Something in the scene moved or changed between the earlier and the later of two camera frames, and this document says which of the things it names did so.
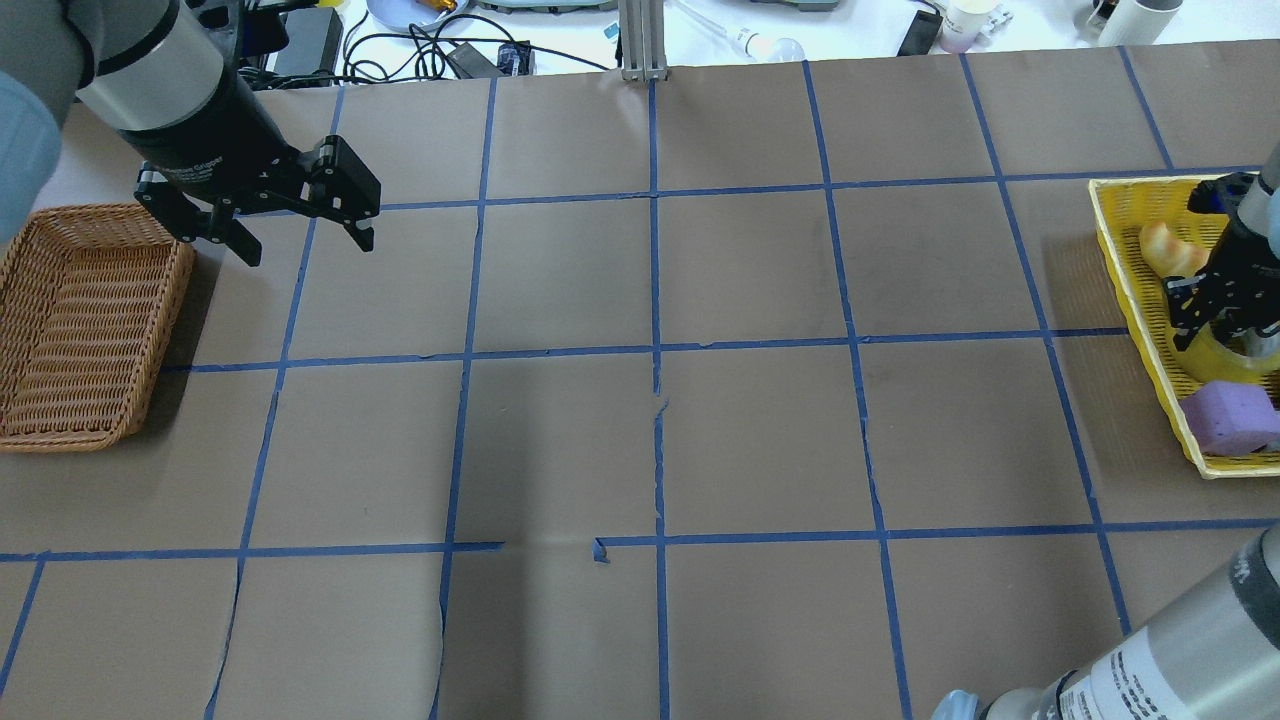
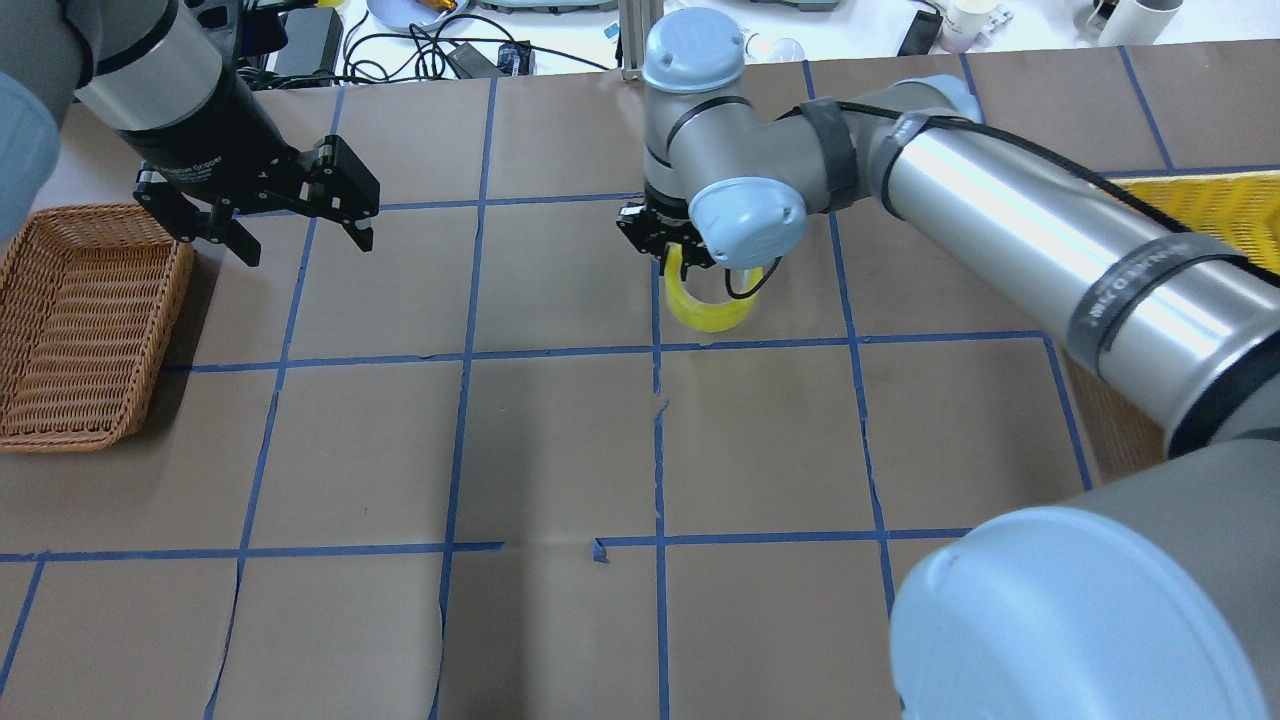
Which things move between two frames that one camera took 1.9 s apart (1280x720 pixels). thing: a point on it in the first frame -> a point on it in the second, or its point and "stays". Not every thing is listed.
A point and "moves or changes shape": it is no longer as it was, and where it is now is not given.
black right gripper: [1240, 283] -> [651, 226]
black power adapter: [313, 44] stays
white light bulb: [766, 48] stays
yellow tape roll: [1213, 360] moves or changes shape
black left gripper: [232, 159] stays
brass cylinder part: [446, 6] stays
